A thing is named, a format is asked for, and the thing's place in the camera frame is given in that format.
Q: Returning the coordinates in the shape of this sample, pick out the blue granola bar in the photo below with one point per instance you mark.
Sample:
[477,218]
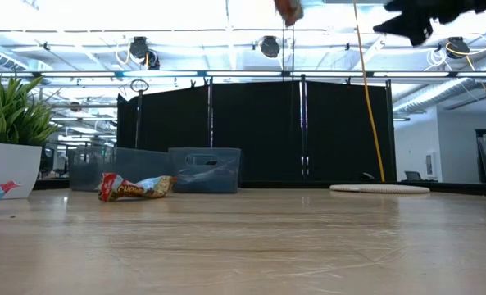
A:
[288,11]

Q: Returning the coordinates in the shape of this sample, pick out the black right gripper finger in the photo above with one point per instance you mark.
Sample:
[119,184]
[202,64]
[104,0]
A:
[416,28]

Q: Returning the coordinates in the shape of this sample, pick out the green plant in white pot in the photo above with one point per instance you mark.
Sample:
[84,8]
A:
[5,172]

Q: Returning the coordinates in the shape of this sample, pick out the black ceiling spotlight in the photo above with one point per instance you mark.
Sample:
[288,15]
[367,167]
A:
[457,48]
[139,48]
[270,47]

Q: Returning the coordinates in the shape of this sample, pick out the white flat plate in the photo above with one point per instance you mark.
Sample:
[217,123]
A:
[380,189]

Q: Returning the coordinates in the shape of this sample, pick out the Chewy bar blue red wrapper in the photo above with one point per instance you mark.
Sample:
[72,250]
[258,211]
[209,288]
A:
[132,189]

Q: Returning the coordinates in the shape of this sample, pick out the black partition screen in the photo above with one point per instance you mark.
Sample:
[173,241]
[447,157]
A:
[259,131]

